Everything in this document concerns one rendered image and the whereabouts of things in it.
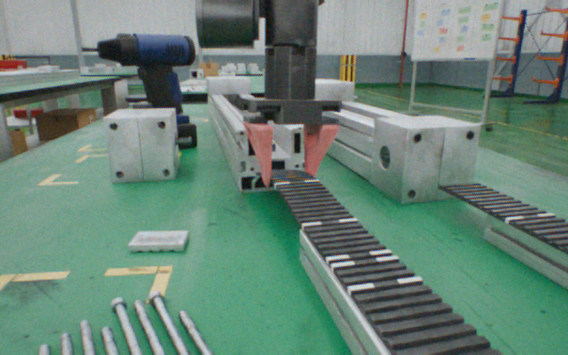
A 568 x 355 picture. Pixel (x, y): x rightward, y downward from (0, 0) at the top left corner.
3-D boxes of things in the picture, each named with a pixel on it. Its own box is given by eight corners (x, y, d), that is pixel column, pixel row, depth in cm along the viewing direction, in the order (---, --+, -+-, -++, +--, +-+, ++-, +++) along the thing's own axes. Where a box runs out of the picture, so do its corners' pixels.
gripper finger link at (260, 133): (242, 179, 49) (241, 102, 46) (298, 177, 51) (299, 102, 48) (253, 194, 42) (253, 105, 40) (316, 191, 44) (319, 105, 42)
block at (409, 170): (486, 196, 52) (498, 124, 49) (400, 204, 49) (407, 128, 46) (445, 177, 60) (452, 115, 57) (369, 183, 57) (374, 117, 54)
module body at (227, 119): (310, 187, 55) (311, 127, 53) (238, 192, 53) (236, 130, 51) (239, 115, 130) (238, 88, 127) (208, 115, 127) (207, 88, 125)
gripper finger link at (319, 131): (263, 178, 49) (263, 102, 47) (316, 176, 51) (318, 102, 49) (277, 192, 43) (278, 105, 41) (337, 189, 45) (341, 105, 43)
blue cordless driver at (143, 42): (204, 146, 81) (197, 34, 75) (100, 160, 71) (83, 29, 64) (190, 141, 87) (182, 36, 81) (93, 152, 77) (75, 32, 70)
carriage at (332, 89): (353, 114, 88) (354, 82, 86) (305, 115, 85) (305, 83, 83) (329, 105, 102) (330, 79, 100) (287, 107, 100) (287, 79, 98)
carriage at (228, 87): (251, 104, 107) (251, 78, 105) (209, 105, 104) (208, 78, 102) (243, 99, 122) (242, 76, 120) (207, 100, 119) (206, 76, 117)
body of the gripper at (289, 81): (239, 114, 47) (239, 47, 45) (320, 113, 49) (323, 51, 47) (251, 118, 40) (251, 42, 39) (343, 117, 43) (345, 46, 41)
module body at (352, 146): (431, 178, 59) (437, 122, 57) (369, 183, 57) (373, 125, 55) (295, 113, 134) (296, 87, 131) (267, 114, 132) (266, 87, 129)
